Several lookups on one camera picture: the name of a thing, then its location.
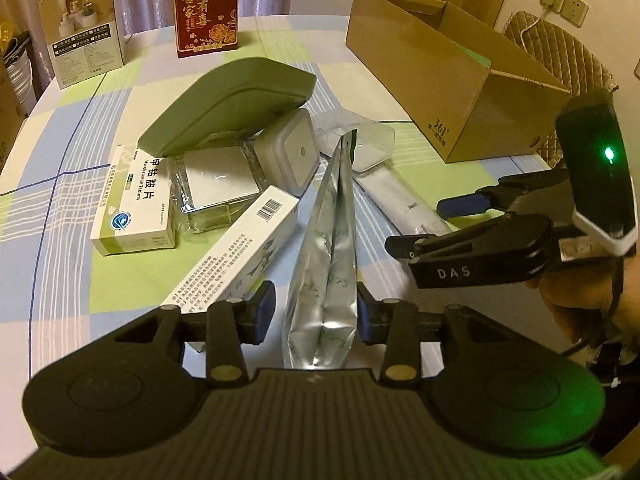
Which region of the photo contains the red gift box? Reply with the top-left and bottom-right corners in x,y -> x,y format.
174,0 -> 239,58

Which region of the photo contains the long white barcode box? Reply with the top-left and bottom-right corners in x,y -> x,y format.
162,185 -> 299,314

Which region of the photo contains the silver foil pouch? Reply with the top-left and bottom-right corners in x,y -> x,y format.
282,130 -> 358,370

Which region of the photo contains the green cushioned lid case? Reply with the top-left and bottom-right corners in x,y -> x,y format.
138,56 -> 317,158

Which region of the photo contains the quilted beige chair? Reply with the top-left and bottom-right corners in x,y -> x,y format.
501,8 -> 618,168

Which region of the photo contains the white square charger adapter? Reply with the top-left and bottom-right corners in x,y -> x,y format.
254,108 -> 320,197

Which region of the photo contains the white product box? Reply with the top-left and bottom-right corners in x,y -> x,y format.
38,0 -> 125,89

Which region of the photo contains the green white medicine box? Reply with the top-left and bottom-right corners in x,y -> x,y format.
90,144 -> 176,256

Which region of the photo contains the white power cable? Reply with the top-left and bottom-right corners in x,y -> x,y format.
518,4 -> 557,49

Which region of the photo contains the long grey sachet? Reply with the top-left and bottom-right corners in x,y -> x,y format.
355,165 -> 451,236

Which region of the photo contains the clear wrapped silver card pack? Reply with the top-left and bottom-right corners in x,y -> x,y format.
167,142 -> 267,234

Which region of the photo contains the clear plastic wrapped white pack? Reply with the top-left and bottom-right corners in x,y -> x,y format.
311,108 -> 395,172

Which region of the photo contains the large brown cardboard box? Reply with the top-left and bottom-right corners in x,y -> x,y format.
346,0 -> 570,162

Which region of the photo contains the person's right hand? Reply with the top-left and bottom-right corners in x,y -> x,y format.
526,256 -> 639,344

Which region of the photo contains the wall power socket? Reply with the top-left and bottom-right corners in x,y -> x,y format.
539,0 -> 589,27

